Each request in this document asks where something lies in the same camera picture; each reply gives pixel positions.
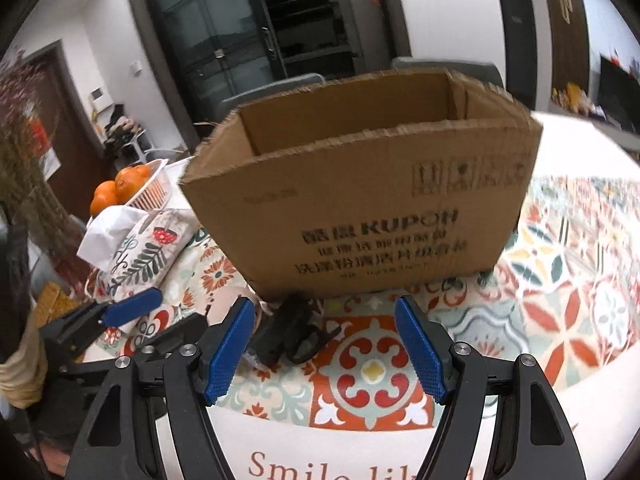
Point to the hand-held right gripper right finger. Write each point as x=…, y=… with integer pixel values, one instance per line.
x=422, y=355

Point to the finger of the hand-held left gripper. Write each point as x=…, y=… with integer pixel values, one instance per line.
x=175, y=332
x=130, y=305

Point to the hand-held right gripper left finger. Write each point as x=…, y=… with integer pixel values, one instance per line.
x=227, y=355

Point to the black plastic gadget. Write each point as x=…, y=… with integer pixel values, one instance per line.
x=290, y=330

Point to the brown cardboard box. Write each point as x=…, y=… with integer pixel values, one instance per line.
x=375, y=220

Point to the woven wicker basket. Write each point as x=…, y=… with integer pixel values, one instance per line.
x=55, y=302

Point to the patterned white tablecloth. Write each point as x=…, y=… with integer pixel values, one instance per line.
x=375, y=370

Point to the floral fabric tissue cover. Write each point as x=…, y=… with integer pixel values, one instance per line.
x=145, y=255

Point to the white tissue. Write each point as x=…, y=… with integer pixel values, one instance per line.
x=112, y=235

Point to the orange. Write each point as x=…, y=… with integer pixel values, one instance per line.
x=104, y=198
x=143, y=171
x=128, y=182

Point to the dried purple flowers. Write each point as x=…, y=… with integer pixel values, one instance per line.
x=30, y=170

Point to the white plastic fruit basket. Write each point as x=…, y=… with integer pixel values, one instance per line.
x=147, y=190

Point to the dark wooden door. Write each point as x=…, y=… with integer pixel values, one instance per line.
x=65, y=125

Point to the white shelf with toys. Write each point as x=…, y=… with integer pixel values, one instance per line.
x=122, y=132

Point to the grey dining chair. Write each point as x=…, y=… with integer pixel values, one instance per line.
x=270, y=92
x=450, y=72

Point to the dark glass sliding door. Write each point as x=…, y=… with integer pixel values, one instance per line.
x=225, y=35

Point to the black television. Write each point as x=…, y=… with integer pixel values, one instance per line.
x=620, y=95

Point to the white wall intercom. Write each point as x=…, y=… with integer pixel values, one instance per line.
x=99, y=99

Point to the white light switch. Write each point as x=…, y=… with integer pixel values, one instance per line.
x=136, y=67

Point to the dark slatted wall panel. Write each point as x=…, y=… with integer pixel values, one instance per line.
x=562, y=50

